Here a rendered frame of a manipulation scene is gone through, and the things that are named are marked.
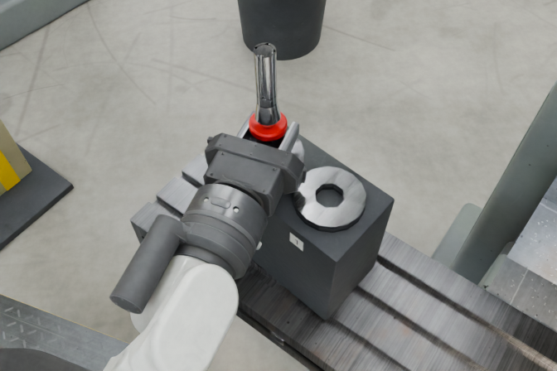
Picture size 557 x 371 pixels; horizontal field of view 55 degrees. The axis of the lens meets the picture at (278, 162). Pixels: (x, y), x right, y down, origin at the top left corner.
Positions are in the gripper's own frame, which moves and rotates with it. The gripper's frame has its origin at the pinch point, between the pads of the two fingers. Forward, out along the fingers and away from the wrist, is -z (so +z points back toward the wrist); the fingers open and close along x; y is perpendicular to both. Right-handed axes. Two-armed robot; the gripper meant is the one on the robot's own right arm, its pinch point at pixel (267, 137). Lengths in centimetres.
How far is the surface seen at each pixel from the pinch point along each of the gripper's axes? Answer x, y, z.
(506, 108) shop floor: -53, 120, -144
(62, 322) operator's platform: 52, 80, 13
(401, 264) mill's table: -21.0, 23.4, -1.7
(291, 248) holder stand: -6.4, 9.6, 8.5
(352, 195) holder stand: -12.1, 3.4, 2.3
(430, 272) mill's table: -25.4, 23.4, -1.9
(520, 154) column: -35, 21, -28
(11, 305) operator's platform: 66, 80, 14
